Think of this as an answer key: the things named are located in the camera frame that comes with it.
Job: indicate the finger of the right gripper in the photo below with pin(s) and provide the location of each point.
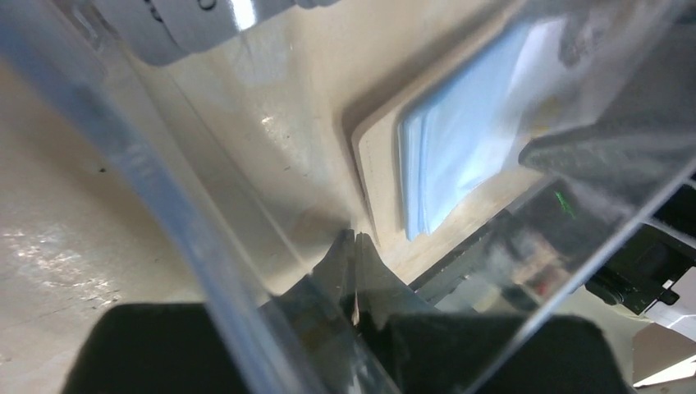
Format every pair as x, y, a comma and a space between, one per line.
630, 156

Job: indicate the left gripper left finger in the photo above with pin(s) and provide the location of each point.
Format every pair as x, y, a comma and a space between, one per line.
175, 348

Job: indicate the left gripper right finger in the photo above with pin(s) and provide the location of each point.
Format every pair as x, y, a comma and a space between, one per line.
426, 350

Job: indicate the clear plastic card tray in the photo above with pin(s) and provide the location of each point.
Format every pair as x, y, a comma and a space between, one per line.
233, 120

